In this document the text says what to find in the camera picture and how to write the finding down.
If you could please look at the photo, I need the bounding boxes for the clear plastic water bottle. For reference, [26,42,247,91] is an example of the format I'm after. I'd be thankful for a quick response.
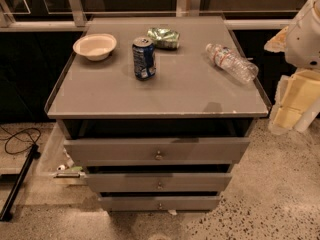
[206,43,259,84]

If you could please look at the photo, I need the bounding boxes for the grey top drawer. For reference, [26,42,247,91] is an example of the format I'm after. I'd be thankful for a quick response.
[64,137,249,167]

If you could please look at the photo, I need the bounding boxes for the blue soda can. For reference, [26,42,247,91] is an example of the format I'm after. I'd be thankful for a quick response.
[132,36,156,80]

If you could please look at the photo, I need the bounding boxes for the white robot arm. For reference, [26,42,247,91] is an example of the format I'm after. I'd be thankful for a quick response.
[264,0,320,135]

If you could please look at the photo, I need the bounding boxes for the black metal floor bar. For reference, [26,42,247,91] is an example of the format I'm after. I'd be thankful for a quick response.
[0,144,41,222]

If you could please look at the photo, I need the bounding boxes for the grey bottom drawer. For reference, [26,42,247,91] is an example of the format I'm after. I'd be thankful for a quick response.
[99,196,220,212]

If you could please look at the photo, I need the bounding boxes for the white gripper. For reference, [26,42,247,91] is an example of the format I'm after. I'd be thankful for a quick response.
[264,26,320,135]

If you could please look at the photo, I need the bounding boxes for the grey middle drawer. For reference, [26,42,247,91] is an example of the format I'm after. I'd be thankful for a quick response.
[86,173,232,192]

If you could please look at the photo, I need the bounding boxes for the grey drawer cabinet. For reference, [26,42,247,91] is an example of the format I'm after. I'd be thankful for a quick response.
[45,16,269,200]

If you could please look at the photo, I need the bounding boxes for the green crumpled chip bag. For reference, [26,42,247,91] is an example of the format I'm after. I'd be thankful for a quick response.
[147,28,180,50]

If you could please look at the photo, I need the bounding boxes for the metal window railing frame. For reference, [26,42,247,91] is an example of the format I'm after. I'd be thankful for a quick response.
[1,0,307,27]

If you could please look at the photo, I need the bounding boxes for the white paper bowl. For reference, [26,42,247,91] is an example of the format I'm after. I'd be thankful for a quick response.
[73,34,117,61]

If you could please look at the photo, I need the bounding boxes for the grey drawer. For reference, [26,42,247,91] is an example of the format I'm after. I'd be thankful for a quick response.
[99,196,220,212]
[86,173,232,192]
[64,137,249,167]

